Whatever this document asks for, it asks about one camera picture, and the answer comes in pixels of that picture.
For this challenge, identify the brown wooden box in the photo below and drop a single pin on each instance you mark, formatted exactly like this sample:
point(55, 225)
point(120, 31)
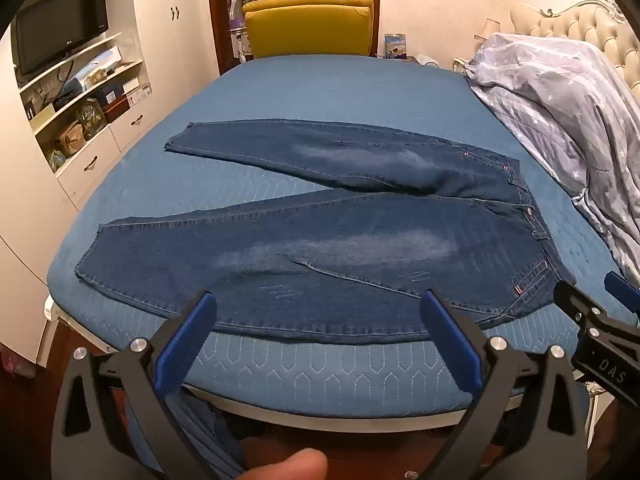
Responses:
point(117, 107)

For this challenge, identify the small green bag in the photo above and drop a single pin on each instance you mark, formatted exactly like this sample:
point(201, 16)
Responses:
point(56, 160)

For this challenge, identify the cream tufted headboard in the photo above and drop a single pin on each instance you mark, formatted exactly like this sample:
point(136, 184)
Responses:
point(615, 35)

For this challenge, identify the shiny green bag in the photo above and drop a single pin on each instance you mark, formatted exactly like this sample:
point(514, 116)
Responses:
point(92, 119)

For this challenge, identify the tan handbag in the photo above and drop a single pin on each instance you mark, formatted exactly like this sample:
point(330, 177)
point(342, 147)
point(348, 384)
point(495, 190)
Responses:
point(71, 139)

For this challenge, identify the person's left hand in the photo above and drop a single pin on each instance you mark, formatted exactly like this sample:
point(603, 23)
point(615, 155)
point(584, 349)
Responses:
point(290, 466)

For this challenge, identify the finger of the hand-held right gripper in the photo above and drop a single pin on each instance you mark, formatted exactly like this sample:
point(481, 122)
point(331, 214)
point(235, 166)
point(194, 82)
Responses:
point(575, 300)
point(622, 290)

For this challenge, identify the white and blue box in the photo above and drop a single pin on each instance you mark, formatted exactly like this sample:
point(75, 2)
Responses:
point(92, 72)

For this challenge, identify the blue denim pants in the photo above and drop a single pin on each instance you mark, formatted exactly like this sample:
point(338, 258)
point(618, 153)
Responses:
point(350, 280)

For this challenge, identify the cream built-in wardrobe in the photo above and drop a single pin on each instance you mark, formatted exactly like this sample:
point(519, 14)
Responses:
point(165, 60)

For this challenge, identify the yellow upholstered chair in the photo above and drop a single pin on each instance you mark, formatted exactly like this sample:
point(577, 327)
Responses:
point(310, 30)

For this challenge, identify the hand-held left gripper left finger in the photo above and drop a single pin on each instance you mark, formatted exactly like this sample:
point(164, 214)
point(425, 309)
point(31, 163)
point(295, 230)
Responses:
point(186, 340)

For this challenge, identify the bed with blue quilted cover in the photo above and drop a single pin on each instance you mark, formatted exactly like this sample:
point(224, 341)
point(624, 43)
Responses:
point(325, 90)

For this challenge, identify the dark flat box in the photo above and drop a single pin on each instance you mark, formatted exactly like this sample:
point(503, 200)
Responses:
point(122, 91)

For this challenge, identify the dark wooden window frame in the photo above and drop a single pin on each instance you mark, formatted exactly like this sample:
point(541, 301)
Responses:
point(217, 10)

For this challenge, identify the cream bedside lamp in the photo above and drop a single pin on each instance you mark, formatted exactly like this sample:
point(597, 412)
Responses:
point(487, 30)

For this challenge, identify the black flat television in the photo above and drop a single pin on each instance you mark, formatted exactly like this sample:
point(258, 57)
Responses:
point(60, 25)

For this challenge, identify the grey star print duvet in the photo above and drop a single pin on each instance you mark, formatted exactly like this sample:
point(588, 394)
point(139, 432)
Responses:
point(560, 90)

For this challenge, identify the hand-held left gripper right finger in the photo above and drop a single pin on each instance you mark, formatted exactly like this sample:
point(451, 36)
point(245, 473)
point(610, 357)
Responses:
point(450, 345)

